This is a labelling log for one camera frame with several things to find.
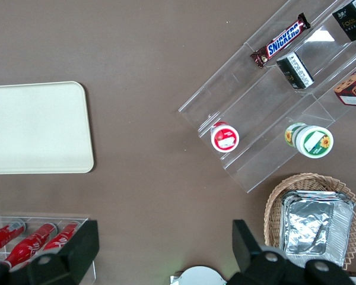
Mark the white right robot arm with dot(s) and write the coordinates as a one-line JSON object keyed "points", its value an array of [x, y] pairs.
{"points": [[197, 276]]}

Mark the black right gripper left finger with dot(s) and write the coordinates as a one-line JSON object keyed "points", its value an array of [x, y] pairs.
{"points": [[77, 246]]}

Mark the green sunflower lidded cup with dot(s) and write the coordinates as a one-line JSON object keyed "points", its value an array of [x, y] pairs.
{"points": [[313, 142]]}

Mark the small black carton box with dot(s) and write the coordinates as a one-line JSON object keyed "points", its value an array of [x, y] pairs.
{"points": [[295, 70], [350, 20]]}

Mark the red cookie box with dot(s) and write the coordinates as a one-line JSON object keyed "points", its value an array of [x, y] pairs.
{"points": [[354, 87]]}

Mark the Snickers chocolate bar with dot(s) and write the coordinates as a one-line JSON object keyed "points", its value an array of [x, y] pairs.
{"points": [[282, 40]]}

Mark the light wicker basket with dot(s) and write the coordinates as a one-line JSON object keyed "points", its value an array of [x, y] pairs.
{"points": [[273, 207]]}

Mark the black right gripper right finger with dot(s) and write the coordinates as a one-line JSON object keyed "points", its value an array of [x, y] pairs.
{"points": [[249, 258]]}

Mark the red cola bottle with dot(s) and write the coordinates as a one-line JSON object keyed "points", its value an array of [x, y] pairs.
{"points": [[60, 237], [29, 245], [1, 236]]}

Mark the stack of foil containers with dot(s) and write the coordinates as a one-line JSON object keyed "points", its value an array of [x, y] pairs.
{"points": [[311, 228]]}

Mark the cream rectangular serving tray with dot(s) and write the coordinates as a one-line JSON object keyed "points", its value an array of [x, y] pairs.
{"points": [[38, 127]]}

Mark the clear acrylic stepped display stand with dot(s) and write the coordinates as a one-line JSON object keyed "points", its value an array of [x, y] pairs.
{"points": [[255, 98]]}

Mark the clear acrylic bottle rack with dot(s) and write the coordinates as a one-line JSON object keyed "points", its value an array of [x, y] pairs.
{"points": [[41, 220]]}

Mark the red lidded white cup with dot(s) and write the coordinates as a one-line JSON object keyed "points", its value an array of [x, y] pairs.
{"points": [[225, 138]]}

